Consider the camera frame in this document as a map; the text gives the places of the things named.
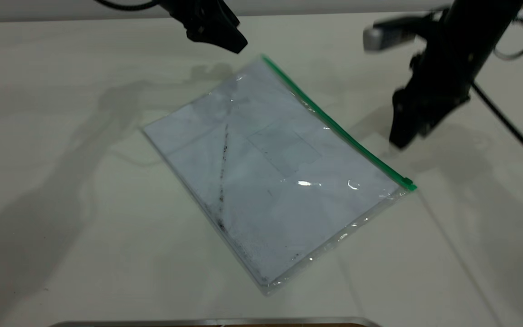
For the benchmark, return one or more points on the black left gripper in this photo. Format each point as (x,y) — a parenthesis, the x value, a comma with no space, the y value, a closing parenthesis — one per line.
(207,22)

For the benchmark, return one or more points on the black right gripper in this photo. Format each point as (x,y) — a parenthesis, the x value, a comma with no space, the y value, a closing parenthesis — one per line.
(441,77)

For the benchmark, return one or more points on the green zipper slider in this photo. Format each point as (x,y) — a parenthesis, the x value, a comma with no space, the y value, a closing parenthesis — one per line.
(407,183)

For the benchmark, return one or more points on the transparent bag with green zip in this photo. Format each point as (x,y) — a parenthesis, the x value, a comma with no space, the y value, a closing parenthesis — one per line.
(288,181)

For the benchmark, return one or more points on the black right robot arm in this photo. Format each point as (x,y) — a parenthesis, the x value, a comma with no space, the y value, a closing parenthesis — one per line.
(475,27)

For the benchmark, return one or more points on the silver metal rim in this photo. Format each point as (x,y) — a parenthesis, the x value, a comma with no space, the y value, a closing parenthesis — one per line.
(216,322)

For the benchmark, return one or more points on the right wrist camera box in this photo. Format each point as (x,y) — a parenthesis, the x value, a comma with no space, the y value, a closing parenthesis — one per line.
(388,34)

